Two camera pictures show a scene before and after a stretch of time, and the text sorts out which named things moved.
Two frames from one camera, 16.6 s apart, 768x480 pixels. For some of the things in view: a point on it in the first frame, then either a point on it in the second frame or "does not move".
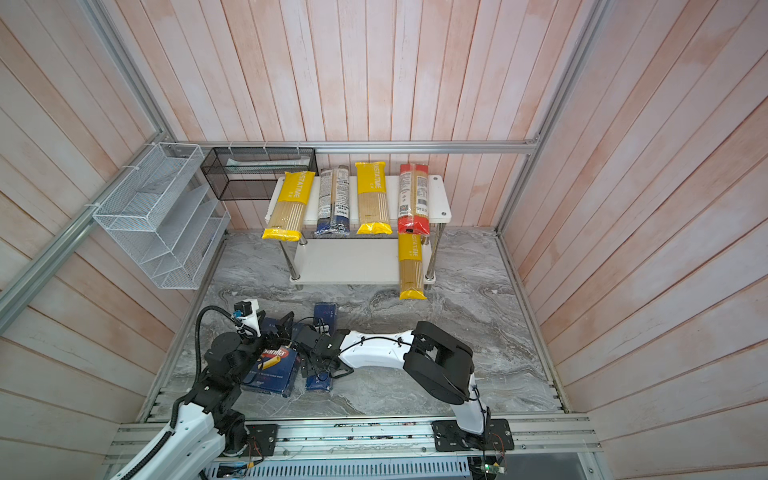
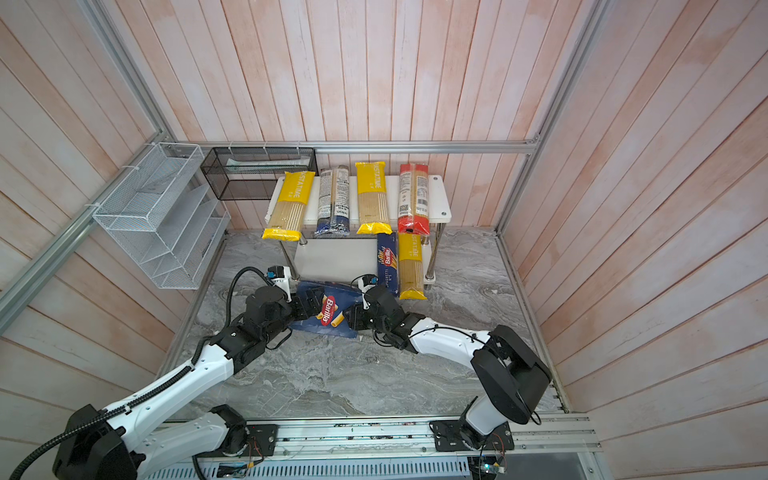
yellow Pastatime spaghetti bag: (371, 183) does not move
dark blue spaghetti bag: (334, 201) does not move
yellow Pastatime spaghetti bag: (291, 206) does not move
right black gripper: (308, 365) → (355, 320)
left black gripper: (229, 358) → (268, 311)
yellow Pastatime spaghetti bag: (410, 264) does not move
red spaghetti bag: (413, 199) does not move
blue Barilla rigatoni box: (274, 370) → (329, 319)
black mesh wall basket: (243, 174) does not move
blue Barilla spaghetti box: (325, 317) → (387, 261)
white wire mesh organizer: (165, 217) does not move
